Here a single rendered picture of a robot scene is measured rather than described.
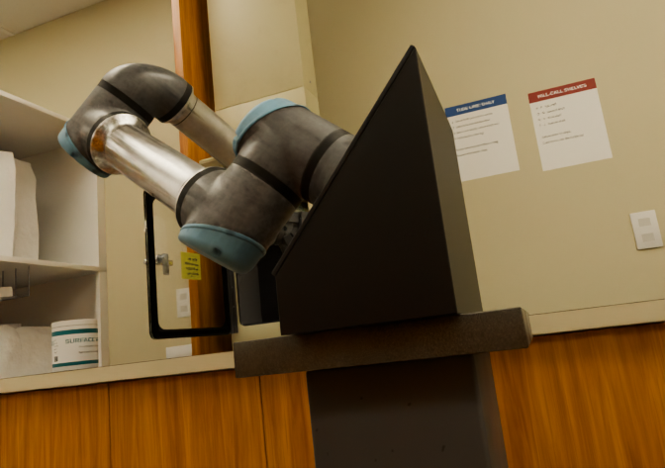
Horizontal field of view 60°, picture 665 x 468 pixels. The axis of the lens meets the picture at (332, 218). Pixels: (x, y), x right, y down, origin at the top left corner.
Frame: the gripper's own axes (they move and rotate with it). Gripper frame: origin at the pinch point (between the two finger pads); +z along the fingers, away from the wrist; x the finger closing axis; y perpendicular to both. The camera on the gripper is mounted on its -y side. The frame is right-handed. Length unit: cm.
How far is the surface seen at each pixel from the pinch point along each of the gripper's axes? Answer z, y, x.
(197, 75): -31, 62, 43
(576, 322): 23, -23, -53
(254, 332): -14.1, -22.2, 30.8
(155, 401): -43, -39, 23
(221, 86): -25, 57, 37
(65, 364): -63, -30, 58
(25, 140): -84, 65, 141
